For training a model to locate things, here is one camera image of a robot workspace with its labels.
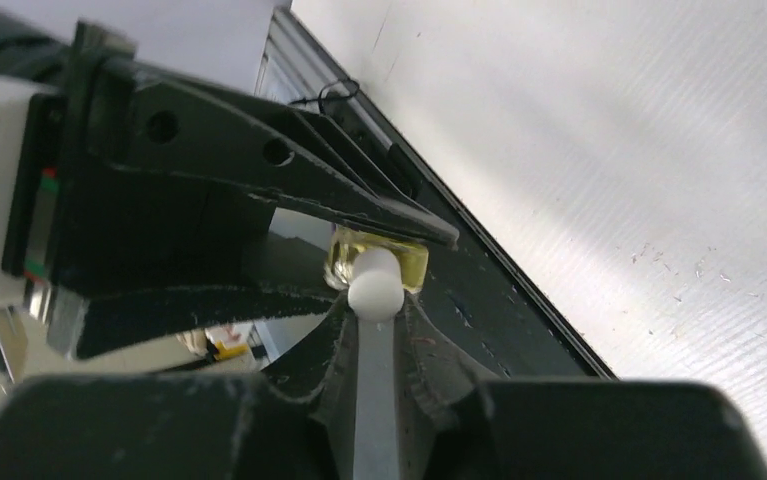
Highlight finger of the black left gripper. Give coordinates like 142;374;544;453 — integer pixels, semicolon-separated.
111;62;459;248
71;285;336;360

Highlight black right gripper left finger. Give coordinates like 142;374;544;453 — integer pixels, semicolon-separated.
0;301;356;479

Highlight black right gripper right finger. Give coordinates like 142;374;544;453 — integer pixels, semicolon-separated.
397;299;767;479

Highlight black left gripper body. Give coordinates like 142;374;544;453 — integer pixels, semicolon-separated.
1;19;275;299

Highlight white nail polish cap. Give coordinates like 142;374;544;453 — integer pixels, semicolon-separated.
348;248;405;323

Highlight yellow nail polish bottle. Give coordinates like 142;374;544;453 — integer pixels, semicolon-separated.
324;226;429;294

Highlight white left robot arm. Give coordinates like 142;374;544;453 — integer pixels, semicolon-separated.
0;23;459;360

